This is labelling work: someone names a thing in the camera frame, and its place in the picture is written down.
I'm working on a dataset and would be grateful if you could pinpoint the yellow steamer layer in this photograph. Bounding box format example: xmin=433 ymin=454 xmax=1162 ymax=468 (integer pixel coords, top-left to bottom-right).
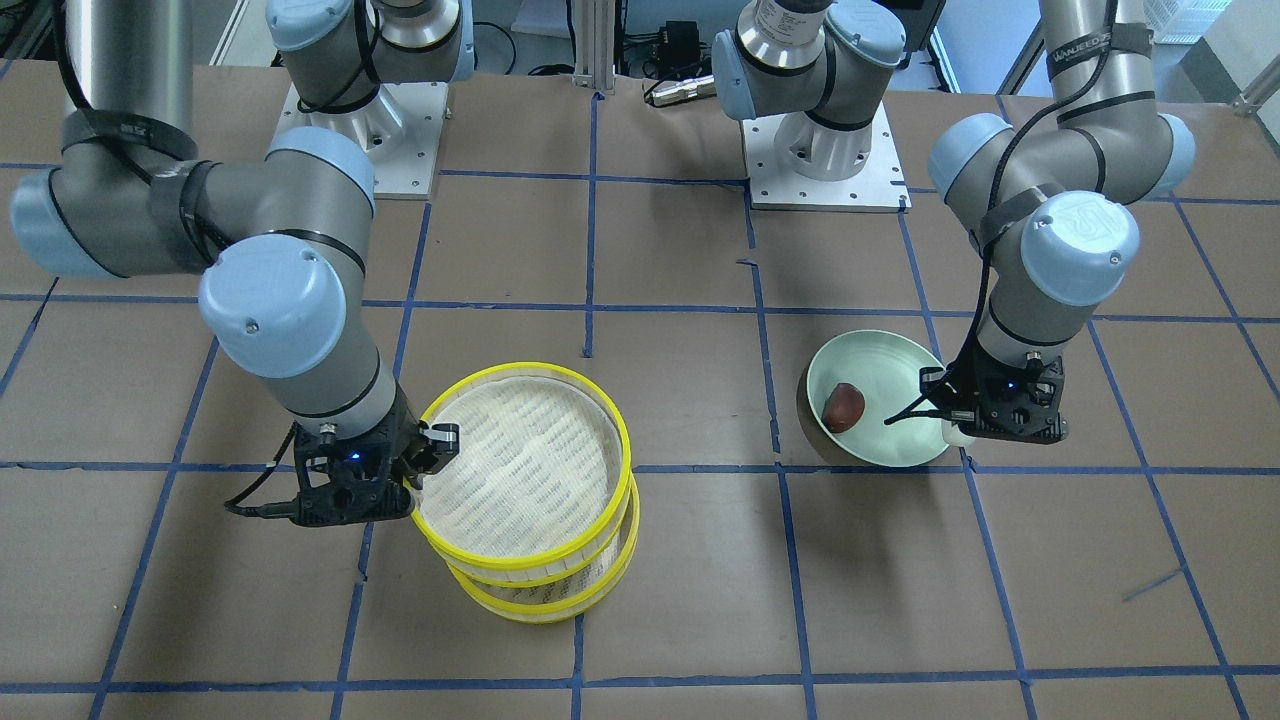
xmin=448 ymin=486 xmax=640 ymax=624
xmin=411 ymin=363 xmax=634 ymax=589

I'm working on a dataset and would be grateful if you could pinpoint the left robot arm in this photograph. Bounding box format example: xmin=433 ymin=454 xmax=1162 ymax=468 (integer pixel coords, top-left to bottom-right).
xmin=712 ymin=1 xmax=1196 ymax=445

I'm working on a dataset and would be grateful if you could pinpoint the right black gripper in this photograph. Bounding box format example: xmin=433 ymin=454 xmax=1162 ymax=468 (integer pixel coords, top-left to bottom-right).
xmin=292 ymin=389 xmax=461 ymax=528

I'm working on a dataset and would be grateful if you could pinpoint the aluminium frame post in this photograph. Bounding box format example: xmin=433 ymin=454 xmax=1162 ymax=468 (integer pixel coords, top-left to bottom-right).
xmin=570 ymin=0 xmax=620 ymax=96

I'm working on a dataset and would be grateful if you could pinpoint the light green plate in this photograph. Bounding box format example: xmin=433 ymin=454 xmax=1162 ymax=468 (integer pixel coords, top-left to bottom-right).
xmin=791 ymin=329 xmax=961 ymax=471

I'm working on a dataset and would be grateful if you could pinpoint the brown bun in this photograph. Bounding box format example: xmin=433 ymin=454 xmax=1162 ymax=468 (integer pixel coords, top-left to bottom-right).
xmin=820 ymin=382 xmax=867 ymax=436

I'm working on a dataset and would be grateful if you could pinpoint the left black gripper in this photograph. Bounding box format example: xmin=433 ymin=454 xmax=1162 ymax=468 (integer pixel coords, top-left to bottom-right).
xmin=920 ymin=352 xmax=1069 ymax=443

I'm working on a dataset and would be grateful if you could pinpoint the silver cylinder device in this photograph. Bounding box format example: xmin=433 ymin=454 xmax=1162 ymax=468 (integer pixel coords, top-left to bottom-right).
xmin=643 ymin=76 xmax=716 ymax=108

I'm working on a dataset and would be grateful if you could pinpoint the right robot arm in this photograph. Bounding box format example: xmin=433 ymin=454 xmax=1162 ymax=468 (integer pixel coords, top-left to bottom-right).
xmin=10 ymin=1 xmax=472 ymax=527

